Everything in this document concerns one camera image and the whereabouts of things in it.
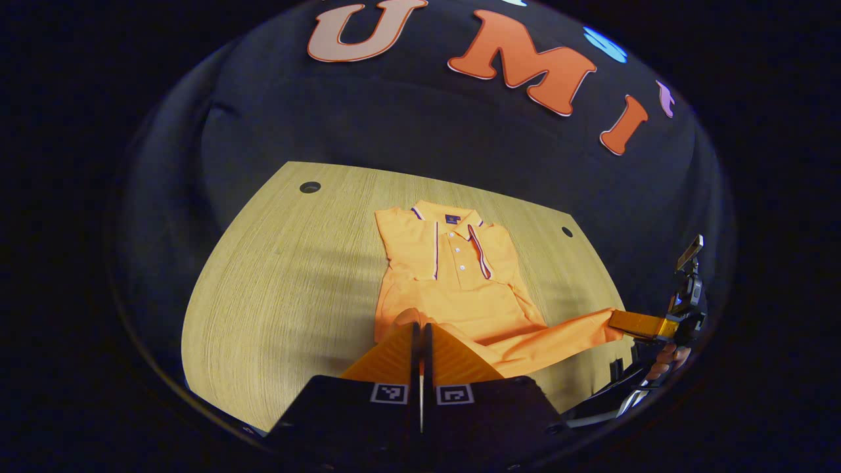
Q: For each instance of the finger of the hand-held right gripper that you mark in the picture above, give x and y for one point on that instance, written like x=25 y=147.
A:
x=640 y=323

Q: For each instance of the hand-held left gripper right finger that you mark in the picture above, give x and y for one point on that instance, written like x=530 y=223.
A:
x=479 y=407

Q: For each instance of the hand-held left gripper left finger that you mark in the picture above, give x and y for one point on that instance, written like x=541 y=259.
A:
x=368 y=407

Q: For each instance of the orange T-shirt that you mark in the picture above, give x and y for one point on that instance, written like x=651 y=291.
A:
x=453 y=289

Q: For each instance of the black backdrop cloth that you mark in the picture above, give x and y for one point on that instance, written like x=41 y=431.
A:
x=420 y=118

